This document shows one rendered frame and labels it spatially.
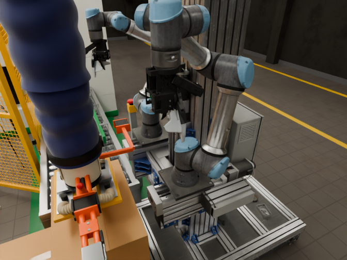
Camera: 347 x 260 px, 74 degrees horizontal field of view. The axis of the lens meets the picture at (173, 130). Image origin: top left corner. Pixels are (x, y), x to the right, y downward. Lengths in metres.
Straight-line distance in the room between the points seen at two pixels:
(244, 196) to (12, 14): 1.22
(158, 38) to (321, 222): 2.45
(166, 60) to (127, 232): 0.83
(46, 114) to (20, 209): 2.03
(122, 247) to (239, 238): 1.16
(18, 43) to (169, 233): 1.66
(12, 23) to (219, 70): 0.70
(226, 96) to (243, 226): 1.40
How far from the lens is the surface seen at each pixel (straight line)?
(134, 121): 2.19
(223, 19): 1.16
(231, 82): 0.95
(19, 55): 0.88
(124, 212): 1.24
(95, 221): 0.91
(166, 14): 0.56
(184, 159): 1.09
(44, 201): 1.96
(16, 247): 1.85
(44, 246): 1.77
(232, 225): 2.14
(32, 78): 0.89
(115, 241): 1.16
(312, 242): 2.55
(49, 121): 0.96
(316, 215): 2.78
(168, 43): 0.57
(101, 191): 1.18
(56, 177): 1.34
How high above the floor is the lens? 1.89
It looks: 31 degrees down
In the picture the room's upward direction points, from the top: straight up
